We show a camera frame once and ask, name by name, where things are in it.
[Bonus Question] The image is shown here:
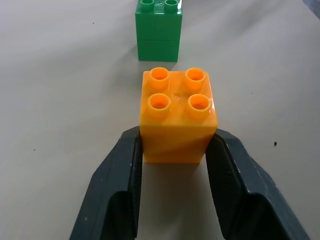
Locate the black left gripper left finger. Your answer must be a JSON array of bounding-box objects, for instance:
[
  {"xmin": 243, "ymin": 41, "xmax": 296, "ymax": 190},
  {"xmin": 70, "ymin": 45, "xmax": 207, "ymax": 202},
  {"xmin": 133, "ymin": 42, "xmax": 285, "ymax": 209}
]
[{"xmin": 69, "ymin": 125, "xmax": 144, "ymax": 240}]

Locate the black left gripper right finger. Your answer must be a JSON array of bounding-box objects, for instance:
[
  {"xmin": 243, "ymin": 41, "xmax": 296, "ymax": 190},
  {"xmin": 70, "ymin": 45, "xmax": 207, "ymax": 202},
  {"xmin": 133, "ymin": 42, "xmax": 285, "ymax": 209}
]
[{"xmin": 205, "ymin": 127, "xmax": 311, "ymax": 240}]

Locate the orange studded building block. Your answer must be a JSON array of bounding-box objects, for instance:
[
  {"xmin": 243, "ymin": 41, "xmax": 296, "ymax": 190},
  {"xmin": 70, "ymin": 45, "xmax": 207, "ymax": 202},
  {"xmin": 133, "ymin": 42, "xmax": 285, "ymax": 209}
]
[{"xmin": 138, "ymin": 66, "xmax": 219, "ymax": 165}]

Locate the green studded building block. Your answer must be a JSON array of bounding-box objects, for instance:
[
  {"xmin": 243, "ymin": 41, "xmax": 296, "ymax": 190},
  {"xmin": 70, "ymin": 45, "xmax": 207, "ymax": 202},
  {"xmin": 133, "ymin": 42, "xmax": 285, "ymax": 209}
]
[{"xmin": 134, "ymin": 0, "xmax": 184, "ymax": 63}]

